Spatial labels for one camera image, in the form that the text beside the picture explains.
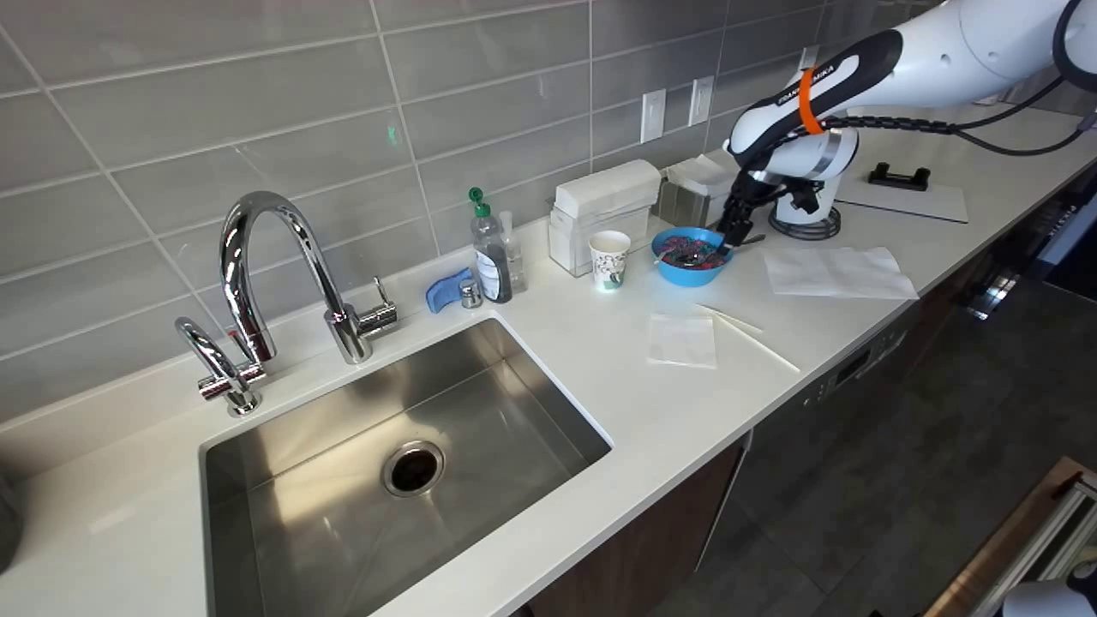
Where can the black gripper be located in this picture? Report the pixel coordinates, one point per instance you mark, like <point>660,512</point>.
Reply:
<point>749,194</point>

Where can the white wall switch plate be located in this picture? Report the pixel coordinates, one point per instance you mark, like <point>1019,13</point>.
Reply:
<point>700,99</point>

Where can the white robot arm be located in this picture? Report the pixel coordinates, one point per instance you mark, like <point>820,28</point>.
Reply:
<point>796,140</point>

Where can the metal napkin holder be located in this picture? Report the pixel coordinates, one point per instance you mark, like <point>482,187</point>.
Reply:
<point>693,189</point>

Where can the large white paper napkin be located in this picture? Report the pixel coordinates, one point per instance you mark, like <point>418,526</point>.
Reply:
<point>838,272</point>

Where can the white paper towel dispenser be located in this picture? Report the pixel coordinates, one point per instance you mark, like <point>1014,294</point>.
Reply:
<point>608,199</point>

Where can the small white folded napkin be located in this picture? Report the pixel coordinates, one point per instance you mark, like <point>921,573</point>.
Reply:
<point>682,341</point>

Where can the blue sponge holder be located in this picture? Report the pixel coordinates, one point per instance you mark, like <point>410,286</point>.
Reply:
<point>453,288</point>

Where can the chrome gooseneck faucet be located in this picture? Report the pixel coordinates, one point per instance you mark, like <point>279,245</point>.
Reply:
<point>293,281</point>

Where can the white wall outlet plate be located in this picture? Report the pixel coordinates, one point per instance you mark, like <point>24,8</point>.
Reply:
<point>651,114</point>

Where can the clear dish soap bottle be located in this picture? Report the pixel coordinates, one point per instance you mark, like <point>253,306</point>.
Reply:
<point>492,254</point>

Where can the dark wooden base cabinet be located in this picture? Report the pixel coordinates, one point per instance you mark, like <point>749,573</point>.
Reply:
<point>630,571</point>

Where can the white board with black handle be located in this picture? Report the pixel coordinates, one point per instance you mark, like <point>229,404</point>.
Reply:
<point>913,194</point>

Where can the stainless steel sink basin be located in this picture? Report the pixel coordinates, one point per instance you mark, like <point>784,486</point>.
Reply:
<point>352,497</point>

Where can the long wooden stir stick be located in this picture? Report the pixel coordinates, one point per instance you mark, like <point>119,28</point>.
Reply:
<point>754,341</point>

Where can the white paper cup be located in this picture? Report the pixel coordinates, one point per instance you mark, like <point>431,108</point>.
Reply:
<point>608,254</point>

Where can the short wooden stir stick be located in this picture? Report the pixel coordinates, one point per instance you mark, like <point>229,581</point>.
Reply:
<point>732,317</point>

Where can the blue bowl with contents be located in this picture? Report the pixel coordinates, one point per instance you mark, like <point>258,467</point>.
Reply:
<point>690,254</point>

